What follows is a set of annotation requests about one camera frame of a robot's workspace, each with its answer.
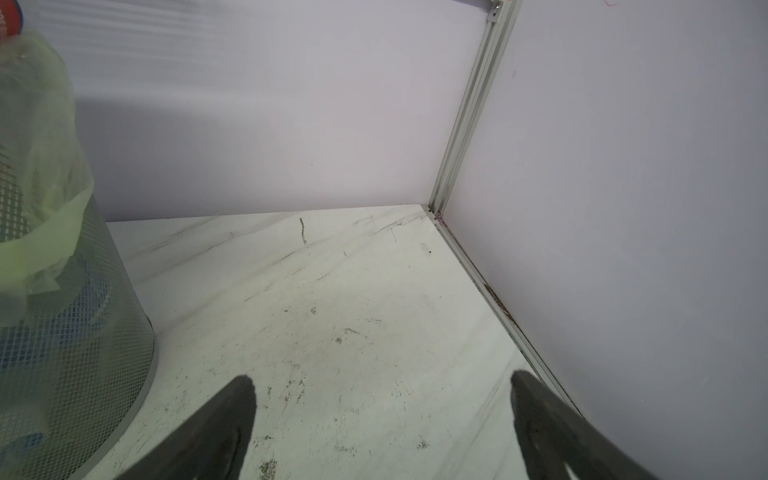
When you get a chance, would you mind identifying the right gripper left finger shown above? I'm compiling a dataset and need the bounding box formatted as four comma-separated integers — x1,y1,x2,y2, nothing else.
119,375,257,480

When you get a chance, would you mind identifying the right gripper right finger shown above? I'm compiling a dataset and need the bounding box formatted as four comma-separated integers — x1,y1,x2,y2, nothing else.
510,370,654,479

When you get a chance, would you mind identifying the red label crushed bottle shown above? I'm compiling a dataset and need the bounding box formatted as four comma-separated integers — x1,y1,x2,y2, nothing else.
0,0,24,39

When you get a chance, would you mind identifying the grey mesh waste bin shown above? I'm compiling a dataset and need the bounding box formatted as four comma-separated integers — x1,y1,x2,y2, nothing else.
0,143,158,480

